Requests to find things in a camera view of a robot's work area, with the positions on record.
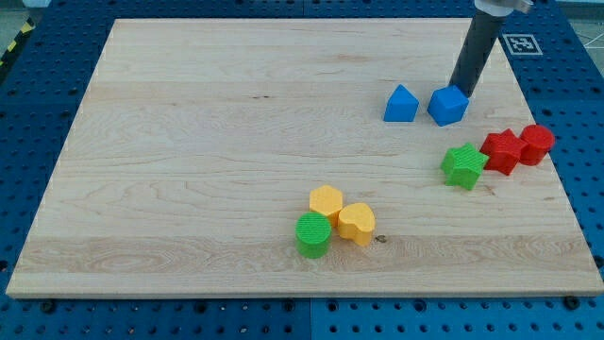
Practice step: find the blue cube block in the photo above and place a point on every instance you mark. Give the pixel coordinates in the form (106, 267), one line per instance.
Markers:
(447, 105)

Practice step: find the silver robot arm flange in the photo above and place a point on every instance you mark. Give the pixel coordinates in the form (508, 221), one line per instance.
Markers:
(502, 8)

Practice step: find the blue triangle block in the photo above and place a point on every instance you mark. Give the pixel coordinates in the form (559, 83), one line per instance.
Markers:
(402, 106)

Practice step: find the yellow hexagon block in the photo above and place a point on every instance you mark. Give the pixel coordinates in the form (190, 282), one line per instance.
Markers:
(328, 201)

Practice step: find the green cylinder block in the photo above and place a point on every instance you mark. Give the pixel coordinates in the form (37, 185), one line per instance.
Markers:
(312, 235)

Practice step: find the yellow heart block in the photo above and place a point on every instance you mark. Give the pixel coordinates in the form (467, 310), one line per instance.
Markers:
(357, 222)

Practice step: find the wooden board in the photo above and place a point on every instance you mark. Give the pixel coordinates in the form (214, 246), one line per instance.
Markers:
(196, 145)

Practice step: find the green star block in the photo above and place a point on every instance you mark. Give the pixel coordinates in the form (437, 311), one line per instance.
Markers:
(463, 166)

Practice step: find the red star block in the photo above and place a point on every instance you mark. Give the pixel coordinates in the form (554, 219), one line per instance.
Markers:
(504, 150)

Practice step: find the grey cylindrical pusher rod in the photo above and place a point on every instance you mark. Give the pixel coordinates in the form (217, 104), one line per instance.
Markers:
(476, 49)

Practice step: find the red cylinder block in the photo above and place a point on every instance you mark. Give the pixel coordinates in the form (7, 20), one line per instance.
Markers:
(539, 140)

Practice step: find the white fiducial marker tag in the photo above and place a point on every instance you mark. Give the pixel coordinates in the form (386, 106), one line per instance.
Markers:
(522, 44)

